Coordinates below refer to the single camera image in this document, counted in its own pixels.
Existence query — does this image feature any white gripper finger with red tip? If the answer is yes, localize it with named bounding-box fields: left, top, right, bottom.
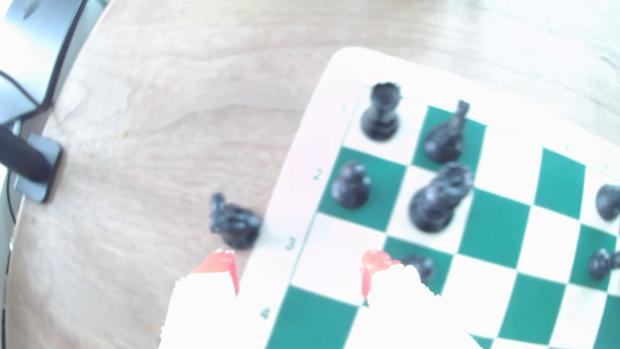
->
left=360, top=249, right=481, bottom=349
left=159, top=249, right=267, bottom=349

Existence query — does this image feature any black chess knight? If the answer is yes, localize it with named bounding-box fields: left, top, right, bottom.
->
left=210, top=193, right=262, bottom=250

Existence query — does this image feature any black chess pawn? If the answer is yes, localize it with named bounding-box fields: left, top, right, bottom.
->
left=331, top=161, right=372, bottom=210
left=401, top=254, right=435, bottom=286
left=588, top=248, right=620, bottom=281

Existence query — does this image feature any black chess queen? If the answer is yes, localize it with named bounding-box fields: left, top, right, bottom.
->
left=408, top=163, right=475, bottom=234

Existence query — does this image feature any green and white chess mat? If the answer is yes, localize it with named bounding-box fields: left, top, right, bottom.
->
left=237, top=46, right=620, bottom=349

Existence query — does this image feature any black chess rook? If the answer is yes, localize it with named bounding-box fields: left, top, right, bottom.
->
left=360, top=82, right=403, bottom=143

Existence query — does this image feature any black chess piece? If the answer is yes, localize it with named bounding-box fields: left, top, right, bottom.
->
left=595, top=184, right=620, bottom=222

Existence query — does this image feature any thin black cable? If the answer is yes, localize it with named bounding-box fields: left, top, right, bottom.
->
left=4, top=170, right=19, bottom=226
left=0, top=69, right=42, bottom=108

